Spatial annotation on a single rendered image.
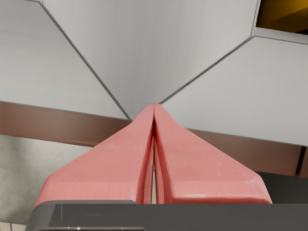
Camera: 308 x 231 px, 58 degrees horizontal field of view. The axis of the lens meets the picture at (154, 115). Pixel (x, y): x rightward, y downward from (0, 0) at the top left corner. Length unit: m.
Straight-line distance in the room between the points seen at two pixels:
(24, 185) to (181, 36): 0.37
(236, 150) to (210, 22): 0.14
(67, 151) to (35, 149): 0.05
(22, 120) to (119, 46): 0.14
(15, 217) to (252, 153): 0.40
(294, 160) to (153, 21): 0.21
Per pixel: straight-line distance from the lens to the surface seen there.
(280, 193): 0.78
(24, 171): 0.51
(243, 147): 0.32
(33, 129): 0.32
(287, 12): 0.34
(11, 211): 0.55
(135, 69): 0.25
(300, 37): 0.32
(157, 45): 0.25
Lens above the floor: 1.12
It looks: 80 degrees down
